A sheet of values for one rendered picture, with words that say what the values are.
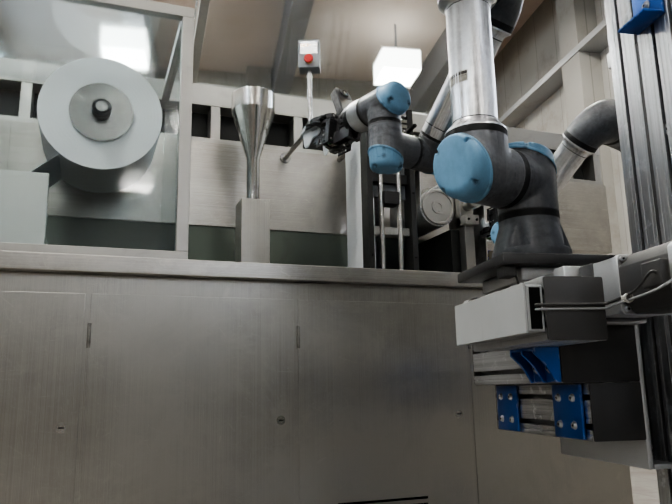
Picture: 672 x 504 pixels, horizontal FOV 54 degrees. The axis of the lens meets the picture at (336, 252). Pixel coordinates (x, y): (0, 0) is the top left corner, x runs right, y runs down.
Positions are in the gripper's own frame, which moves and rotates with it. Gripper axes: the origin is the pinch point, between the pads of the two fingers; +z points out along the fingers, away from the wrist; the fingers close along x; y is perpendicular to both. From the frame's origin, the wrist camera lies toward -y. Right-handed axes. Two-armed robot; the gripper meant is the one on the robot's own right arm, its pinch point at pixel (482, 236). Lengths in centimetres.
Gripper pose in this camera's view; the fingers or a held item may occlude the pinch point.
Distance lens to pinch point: 231.4
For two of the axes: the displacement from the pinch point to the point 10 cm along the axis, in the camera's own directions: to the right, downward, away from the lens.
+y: -0.2, -9.8, 2.0
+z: -3.5, 2.0, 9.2
